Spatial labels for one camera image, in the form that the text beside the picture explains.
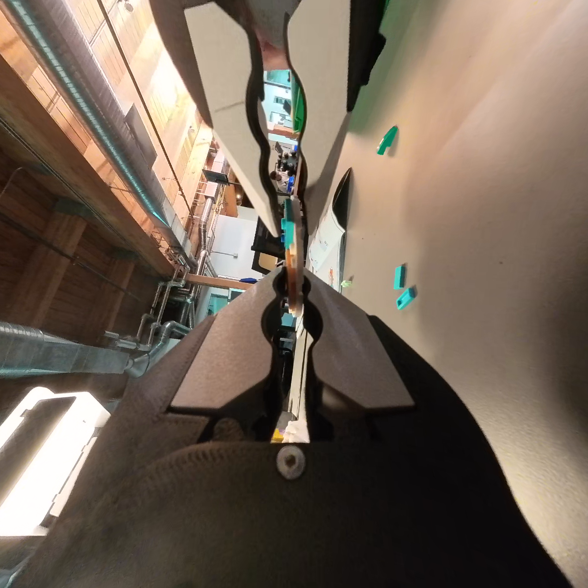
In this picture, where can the grey pipe cluster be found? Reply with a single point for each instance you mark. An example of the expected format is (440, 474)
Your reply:
(160, 330)

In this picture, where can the teal flat tile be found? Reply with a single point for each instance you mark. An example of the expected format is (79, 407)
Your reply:
(405, 298)
(399, 277)

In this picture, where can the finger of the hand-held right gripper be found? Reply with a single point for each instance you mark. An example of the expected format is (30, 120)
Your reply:
(225, 92)
(326, 92)

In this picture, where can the silver ventilation duct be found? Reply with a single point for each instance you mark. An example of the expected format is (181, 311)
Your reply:
(59, 353)

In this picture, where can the open instruction booklet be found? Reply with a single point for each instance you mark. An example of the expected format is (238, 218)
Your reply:
(321, 239)

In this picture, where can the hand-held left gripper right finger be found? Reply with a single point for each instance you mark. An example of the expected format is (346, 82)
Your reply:
(363, 367)

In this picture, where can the white brick animal model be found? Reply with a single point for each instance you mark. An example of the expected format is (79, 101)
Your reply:
(297, 429)

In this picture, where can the black office chair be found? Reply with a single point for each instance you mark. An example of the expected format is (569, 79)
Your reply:
(264, 234)

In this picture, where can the round white brick plate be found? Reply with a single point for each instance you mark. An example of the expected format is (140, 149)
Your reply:
(296, 257)

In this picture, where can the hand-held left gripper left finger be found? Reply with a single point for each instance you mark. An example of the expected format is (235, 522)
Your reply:
(225, 363)

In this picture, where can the dark flat panel on pole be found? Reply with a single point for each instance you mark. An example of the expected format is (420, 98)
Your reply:
(215, 176)

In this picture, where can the tan backed chair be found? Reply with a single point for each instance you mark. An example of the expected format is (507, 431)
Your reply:
(266, 262)

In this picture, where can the teal arch brick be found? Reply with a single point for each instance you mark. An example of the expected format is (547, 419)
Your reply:
(387, 140)

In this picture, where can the slim silver duct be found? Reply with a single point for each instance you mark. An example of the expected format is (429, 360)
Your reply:
(204, 225)

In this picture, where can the white lamp light panel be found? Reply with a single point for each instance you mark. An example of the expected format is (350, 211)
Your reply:
(89, 406)

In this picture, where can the long grey ceiling duct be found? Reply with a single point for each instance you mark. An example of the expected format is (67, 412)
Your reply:
(92, 115)

